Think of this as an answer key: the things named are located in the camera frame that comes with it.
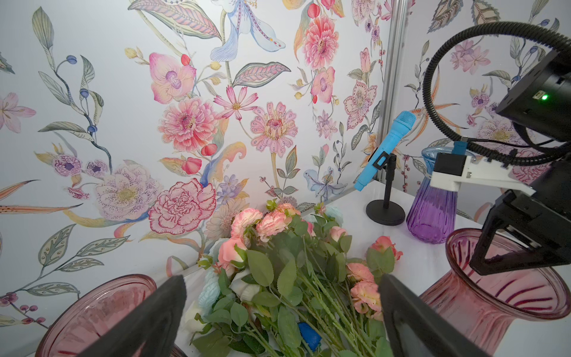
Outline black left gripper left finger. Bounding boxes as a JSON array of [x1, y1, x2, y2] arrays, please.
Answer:
[[80, 275, 187, 356]]

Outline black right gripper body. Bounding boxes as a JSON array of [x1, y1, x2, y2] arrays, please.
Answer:
[[470, 155, 570, 275]]

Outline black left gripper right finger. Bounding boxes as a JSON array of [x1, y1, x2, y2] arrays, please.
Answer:
[[379, 275, 487, 356]]

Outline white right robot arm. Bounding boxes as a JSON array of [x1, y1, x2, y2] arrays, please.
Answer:
[[422, 22, 570, 275]]

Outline pink glass vase back left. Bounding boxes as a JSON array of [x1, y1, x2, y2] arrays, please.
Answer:
[[36, 274, 183, 356]]

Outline purple glass vase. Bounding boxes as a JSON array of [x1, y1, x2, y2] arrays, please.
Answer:
[[406, 147, 457, 244]]

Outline black microphone stand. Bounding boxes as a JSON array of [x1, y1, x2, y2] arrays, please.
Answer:
[[366, 152, 405, 226]]

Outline artificial flower bunch on table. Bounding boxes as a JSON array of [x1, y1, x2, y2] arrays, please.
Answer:
[[184, 201, 401, 356]]

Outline blue toy microphone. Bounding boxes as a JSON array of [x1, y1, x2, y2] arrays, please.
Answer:
[[354, 111, 416, 191]]

